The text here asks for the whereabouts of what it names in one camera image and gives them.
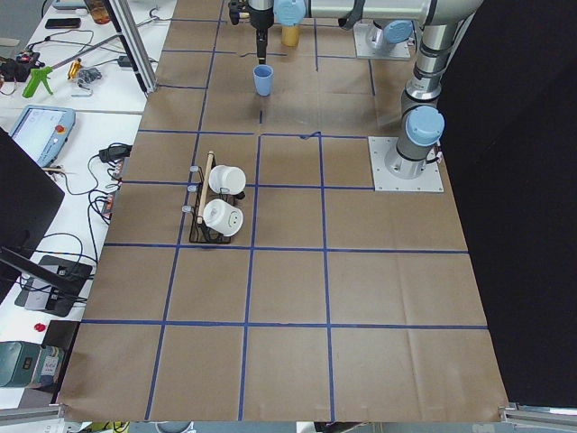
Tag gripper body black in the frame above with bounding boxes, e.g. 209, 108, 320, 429
228, 0, 274, 31

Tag light blue plastic cup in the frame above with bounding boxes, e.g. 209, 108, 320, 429
253, 64, 274, 97

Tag bamboo chopstick holder cup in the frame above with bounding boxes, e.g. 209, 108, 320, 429
281, 25, 300, 47

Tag white mug far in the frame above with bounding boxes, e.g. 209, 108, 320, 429
208, 165, 246, 195

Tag white mug smiley face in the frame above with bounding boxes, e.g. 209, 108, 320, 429
203, 198, 243, 236

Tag black power adapter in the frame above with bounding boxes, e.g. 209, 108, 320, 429
98, 143, 133, 162

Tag black smartphone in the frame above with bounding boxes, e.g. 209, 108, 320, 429
45, 17, 81, 30

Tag grabber reach tool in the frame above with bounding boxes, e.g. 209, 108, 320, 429
44, 6, 175, 73

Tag green glue gun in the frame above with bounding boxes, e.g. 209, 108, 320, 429
22, 67, 53, 98

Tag teach pendant blue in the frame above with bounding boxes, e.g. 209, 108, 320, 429
9, 105, 76, 168

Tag black monitor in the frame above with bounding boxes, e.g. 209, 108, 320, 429
0, 127, 67, 304

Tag monitor stand base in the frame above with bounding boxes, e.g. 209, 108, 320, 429
13, 254, 93, 317

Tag green metal box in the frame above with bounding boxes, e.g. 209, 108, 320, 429
0, 341, 41, 388

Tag aluminium frame post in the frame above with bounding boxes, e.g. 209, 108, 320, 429
105, 0, 157, 95

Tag black wire cup rack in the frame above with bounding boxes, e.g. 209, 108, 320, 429
182, 151, 246, 244

